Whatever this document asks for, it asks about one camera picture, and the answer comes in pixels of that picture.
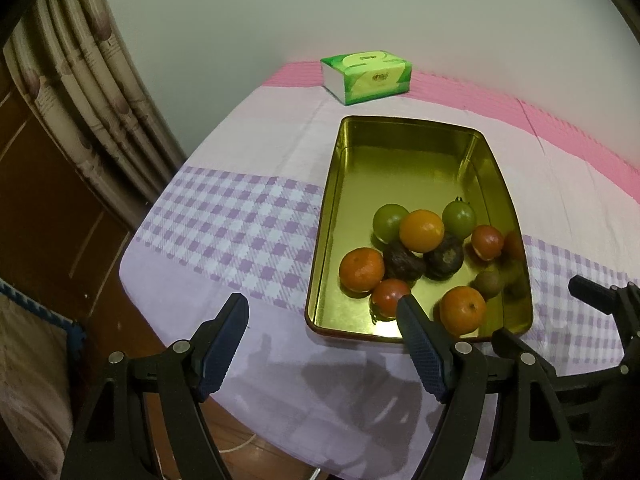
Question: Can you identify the beige floral cloth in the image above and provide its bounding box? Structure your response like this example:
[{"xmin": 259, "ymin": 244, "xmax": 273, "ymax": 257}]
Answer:
[{"xmin": 0, "ymin": 295, "xmax": 76, "ymax": 480}]

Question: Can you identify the white cable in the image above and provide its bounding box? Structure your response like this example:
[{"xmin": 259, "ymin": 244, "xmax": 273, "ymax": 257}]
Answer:
[{"xmin": 220, "ymin": 432, "xmax": 258, "ymax": 456}]

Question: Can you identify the orange mandarin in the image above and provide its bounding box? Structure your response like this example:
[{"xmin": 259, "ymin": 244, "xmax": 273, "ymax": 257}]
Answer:
[
  {"xmin": 439, "ymin": 286, "xmax": 487, "ymax": 337},
  {"xmin": 338, "ymin": 247, "xmax": 386, "ymax": 293}
]

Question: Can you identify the green tomato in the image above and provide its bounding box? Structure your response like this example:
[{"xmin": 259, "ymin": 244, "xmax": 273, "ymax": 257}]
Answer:
[
  {"xmin": 372, "ymin": 203, "xmax": 410, "ymax": 242},
  {"xmin": 441, "ymin": 199, "xmax": 477, "ymax": 240}
]

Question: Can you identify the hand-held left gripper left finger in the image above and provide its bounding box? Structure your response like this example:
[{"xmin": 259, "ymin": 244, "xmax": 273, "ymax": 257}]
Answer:
[{"xmin": 60, "ymin": 292, "xmax": 251, "ymax": 480}]

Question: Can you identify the small brown kiwi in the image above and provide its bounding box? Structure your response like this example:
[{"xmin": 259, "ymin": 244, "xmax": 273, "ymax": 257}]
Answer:
[{"xmin": 472, "ymin": 267, "xmax": 506, "ymax": 298}]

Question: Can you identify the wrinkled dark passion fruit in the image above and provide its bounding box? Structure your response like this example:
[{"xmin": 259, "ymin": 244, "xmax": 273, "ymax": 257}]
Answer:
[{"xmin": 382, "ymin": 241, "xmax": 427, "ymax": 282}]

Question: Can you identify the gold metal tin tray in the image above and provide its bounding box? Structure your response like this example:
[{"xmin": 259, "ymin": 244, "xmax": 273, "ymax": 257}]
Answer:
[{"xmin": 304, "ymin": 115, "xmax": 535, "ymax": 345}]

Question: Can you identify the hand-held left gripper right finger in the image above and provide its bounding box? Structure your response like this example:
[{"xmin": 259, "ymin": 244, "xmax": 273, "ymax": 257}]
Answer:
[{"xmin": 395, "ymin": 295, "xmax": 586, "ymax": 480}]

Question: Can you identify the blue foam mat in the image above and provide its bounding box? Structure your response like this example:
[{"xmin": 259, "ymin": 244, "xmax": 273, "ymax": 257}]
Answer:
[{"xmin": 0, "ymin": 280, "xmax": 88, "ymax": 361}]

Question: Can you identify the green tissue pack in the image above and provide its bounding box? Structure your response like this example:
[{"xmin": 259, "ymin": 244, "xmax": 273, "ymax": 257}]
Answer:
[{"xmin": 320, "ymin": 49, "xmax": 413, "ymax": 107}]

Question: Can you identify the smooth orange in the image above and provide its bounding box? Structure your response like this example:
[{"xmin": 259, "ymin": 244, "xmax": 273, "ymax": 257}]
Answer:
[{"xmin": 398, "ymin": 209, "xmax": 446, "ymax": 254}]

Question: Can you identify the beige patterned curtain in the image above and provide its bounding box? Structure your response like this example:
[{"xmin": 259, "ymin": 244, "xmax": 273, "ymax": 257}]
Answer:
[{"xmin": 2, "ymin": 0, "xmax": 188, "ymax": 231}]

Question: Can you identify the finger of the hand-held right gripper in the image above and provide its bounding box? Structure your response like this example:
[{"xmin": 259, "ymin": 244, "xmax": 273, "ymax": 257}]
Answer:
[
  {"xmin": 552, "ymin": 360, "xmax": 640, "ymax": 413},
  {"xmin": 568, "ymin": 274, "xmax": 640, "ymax": 356}
]

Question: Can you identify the red tomato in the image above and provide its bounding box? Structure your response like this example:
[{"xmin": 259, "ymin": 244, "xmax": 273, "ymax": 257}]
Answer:
[
  {"xmin": 470, "ymin": 225, "xmax": 505, "ymax": 262},
  {"xmin": 370, "ymin": 279, "xmax": 412, "ymax": 321}
]

